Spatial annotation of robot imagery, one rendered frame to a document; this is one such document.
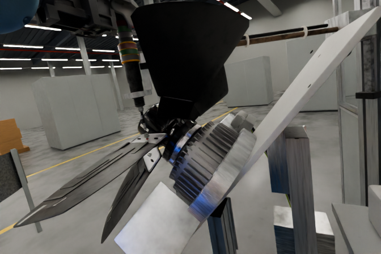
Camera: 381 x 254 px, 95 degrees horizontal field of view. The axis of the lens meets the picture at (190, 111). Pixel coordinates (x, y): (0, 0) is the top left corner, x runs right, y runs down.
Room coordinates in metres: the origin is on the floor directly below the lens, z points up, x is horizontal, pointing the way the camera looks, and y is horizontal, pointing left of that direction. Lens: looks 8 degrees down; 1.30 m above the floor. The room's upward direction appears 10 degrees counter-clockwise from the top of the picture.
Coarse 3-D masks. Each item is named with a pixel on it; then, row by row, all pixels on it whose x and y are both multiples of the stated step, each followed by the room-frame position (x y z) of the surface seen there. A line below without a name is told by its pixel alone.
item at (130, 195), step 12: (132, 168) 0.56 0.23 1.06; (144, 168) 0.49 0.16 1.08; (132, 180) 0.51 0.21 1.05; (144, 180) 0.47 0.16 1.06; (120, 192) 0.53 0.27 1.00; (132, 192) 0.47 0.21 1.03; (120, 204) 0.48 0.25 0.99; (108, 216) 0.51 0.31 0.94; (120, 216) 0.45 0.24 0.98; (108, 228) 0.45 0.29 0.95
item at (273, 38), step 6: (312, 30) 0.50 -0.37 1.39; (318, 30) 0.50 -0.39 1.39; (324, 30) 0.50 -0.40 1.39; (330, 30) 0.50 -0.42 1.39; (336, 30) 0.51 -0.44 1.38; (270, 36) 0.48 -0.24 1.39; (276, 36) 0.48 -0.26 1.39; (282, 36) 0.48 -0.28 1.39; (288, 36) 0.49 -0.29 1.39; (294, 36) 0.49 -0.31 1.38; (300, 36) 0.49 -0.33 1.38; (240, 42) 0.47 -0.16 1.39; (246, 42) 0.47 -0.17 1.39; (252, 42) 0.47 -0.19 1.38; (258, 42) 0.48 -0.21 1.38; (264, 42) 0.48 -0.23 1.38
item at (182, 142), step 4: (192, 128) 0.46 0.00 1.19; (196, 128) 0.46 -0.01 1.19; (200, 128) 0.50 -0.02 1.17; (188, 132) 0.45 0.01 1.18; (192, 132) 0.45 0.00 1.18; (196, 132) 0.48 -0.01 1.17; (184, 136) 0.46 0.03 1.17; (188, 136) 0.44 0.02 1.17; (192, 136) 0.46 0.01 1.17; (180, 140) 0.45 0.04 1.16; (184, 140) 0.43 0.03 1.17; (188, 140) 0.45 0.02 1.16; (180, 144) 0.43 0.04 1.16; (184, 144) 0.43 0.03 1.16; (188, 144) 0.48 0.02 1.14; (176, 148) 0.43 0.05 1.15; (180, 148) 0.43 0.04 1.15; (176, 152) 0.43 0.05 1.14; (180, 152) 0.45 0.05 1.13; (172, 156) 0.44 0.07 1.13; (176, 156) 0.44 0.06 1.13; (172, 160) 0.45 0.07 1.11; (172, 164) 0.46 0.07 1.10
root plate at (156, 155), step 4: (156, 148) 0.51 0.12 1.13; (152, 152) 0.52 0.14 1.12; (156, 152) 0.50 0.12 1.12; (144, 156) 0.54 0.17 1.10; (148, 156) 0.52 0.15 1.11; (152, 156) 0.51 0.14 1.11; (156, 156) 0.49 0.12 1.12; (148, 160) 0.51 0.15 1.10; (156, 160) 0.48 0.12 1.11; (148, 164) 0.50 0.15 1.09; (152, 164) 0.49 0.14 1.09; (148, 168) 0.49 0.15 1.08; (152, 168) 0.48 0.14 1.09
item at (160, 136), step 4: (140, 136) 0.47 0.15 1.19; (144, 136) 0.46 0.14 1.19; (152, 136) 0.45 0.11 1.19; (156, 136) 0.44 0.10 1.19; (160, 136) 0.43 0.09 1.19; (164, 136) 0.43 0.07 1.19; (136, 140) 0.44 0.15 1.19; (140, 140) 0.44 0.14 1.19; (144, 140) 0.43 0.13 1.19; (148, 140) 0.43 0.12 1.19; (152, 140) 0.42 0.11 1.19; (156, 140) 0.41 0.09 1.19; (160, 140) 0.41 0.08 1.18
